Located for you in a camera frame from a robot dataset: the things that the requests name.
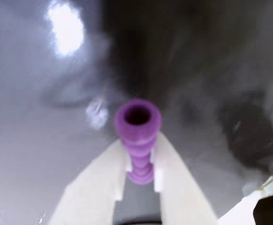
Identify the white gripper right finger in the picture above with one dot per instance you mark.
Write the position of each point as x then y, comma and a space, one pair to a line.
180, 187

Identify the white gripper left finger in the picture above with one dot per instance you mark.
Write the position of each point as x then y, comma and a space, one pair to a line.
94, 187

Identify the purple ribbed pen grip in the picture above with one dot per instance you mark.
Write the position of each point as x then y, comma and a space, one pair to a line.
138, 136

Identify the black table mat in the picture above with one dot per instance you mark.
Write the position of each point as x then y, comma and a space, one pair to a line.
33, 122

